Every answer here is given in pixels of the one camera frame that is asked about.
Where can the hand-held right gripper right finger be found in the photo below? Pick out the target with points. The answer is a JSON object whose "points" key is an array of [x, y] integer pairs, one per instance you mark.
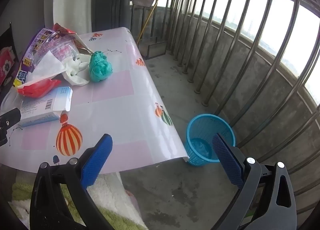
{"points": [[228, 162]]}

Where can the pink floral quilt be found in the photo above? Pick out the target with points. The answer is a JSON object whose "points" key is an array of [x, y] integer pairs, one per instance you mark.
{"points": [[7, 62]]}

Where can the white tissue sheet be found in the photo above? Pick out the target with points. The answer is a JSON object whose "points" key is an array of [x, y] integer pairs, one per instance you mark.
{"points": [[47, 67]]}

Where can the dark door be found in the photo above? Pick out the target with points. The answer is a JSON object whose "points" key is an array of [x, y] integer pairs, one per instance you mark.
{"points": [[110, 12]]}

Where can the red plastic packet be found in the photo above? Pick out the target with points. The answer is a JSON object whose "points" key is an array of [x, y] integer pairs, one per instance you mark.
{"points": [[37, 88]]}

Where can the white green fluffy robe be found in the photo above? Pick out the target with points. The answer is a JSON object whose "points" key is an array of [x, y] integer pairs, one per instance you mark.
{"points": [[110, 195]]}

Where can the table with balloon tablecloth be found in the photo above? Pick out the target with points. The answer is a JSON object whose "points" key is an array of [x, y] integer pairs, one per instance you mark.
{"points": [[120, 110]]}

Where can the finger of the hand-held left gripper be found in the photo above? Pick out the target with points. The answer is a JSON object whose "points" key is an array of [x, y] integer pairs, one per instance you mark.
{"points": [[8, 118]]}

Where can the metal dustpan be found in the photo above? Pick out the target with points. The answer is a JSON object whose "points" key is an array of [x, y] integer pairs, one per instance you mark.
{"points": [[155, 51]]}

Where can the red snack bag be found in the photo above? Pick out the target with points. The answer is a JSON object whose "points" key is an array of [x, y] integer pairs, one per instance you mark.
{"points": [[66, 32]]}

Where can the blue plastic wastebasket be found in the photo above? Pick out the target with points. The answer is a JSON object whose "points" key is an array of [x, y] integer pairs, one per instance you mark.
{"points": [[200, 125]]}

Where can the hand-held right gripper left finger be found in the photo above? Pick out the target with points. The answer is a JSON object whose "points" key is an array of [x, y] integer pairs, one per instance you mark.
{"points": [[96, 160]]}

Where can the white plastic bag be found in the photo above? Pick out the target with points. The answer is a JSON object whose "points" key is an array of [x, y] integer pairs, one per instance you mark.
{"points": [[75, 74]]}

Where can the blue white carton box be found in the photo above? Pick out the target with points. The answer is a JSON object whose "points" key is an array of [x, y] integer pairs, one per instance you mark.
{"points": [[37, 110]]}

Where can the purple snack bag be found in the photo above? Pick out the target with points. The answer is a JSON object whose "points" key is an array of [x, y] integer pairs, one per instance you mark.
{"points": [[37, 42]]}

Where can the teal plastic bag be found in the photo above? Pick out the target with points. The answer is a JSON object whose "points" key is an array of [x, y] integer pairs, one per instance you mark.
{"points": [[100, 67]]}

